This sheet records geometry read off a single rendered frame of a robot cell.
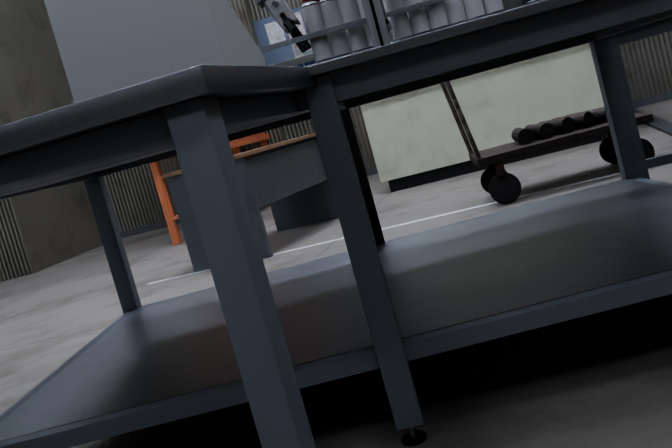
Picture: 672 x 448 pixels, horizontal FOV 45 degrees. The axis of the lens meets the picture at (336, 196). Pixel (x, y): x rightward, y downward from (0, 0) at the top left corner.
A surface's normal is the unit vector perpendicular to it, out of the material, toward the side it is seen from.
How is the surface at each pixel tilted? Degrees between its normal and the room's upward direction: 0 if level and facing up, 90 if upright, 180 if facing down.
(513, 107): 90
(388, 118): 90
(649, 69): 90
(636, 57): 90
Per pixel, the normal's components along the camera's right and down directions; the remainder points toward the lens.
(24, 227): 0.94, -0.23
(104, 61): -0.25, 0.15
